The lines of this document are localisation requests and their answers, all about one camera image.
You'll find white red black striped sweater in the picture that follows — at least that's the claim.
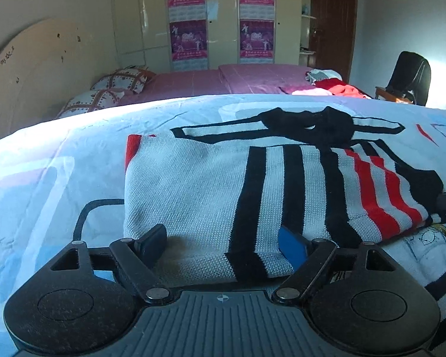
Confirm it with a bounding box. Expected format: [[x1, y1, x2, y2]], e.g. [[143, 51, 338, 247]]
[[124, 107, 446, 286]]

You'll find light blue patterned bedsheet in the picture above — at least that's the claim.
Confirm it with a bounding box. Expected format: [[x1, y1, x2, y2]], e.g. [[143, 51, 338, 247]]
[[0, 94, 446, 356]]

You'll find wooden chair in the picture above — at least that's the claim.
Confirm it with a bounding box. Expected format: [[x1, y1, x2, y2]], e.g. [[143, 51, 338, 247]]
[[375, 86, 412, 104]]

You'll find near patterned pillow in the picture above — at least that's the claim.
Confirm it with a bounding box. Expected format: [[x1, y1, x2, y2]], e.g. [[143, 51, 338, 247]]
[[56, 88, 134, 119]]

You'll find patterned pillow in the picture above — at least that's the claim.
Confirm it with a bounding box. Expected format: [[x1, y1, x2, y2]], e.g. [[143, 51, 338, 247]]
[[56, 88, 134, 119], [91, 66, 156, 94]]

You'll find white pink folded garment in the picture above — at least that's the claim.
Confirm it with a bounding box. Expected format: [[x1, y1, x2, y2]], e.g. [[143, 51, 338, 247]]
[[279, 85, 333, 96]]

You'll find red garment on bed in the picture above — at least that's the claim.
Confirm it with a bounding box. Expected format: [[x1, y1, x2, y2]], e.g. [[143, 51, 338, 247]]
[[315, 78, 370, 99]]

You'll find far patterned pillow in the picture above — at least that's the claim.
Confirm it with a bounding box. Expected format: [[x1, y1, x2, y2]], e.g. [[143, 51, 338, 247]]
[[91, 66, 156, 94]]

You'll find grey white folded garment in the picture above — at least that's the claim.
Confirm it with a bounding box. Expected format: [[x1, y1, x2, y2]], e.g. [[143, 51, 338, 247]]
[[306, 68, 342, 85]]

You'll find pink bed cover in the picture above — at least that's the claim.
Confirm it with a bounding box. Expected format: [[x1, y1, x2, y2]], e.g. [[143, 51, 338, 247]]
[[120, 64, 315, 106]]

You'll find round cream wooden board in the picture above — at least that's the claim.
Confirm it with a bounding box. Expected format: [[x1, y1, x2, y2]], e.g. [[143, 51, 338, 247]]
[[0, 18, 117, 139]]

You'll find lower left pink poster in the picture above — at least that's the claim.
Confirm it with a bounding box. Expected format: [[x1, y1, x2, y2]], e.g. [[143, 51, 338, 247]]
[[170, 19, 208, 72]]

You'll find lower right pink poster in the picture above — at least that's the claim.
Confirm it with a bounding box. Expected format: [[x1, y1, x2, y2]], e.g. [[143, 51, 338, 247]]
[[239, 19, 275, 64]]

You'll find cream wardrobe with doors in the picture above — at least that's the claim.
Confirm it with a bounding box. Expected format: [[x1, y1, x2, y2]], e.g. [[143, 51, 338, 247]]
[[112, 0, 304, 73]]

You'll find brown wooden door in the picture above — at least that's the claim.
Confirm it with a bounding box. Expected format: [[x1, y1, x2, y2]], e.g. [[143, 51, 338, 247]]
[[309, 0, 358, 82]]

